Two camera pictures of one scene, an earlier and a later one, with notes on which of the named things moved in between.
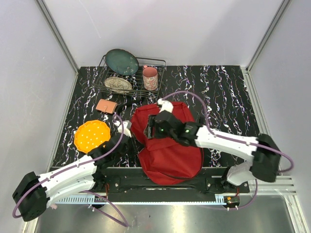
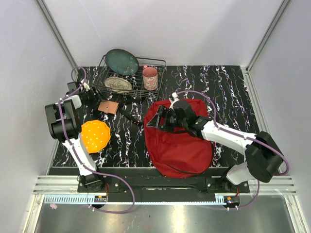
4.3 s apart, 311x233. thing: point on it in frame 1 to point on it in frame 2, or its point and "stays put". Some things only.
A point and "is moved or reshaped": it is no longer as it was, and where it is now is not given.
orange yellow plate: (90, 134) stays put
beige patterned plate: (118, 84) stays put
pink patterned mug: (150, 77) stays put
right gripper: (152, 123) to (162, 111)
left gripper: (132, 144) to (96, 98)
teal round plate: (122, 61) stays put
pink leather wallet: (106, 106) stays put
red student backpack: (172, 162) is moved or reshaped
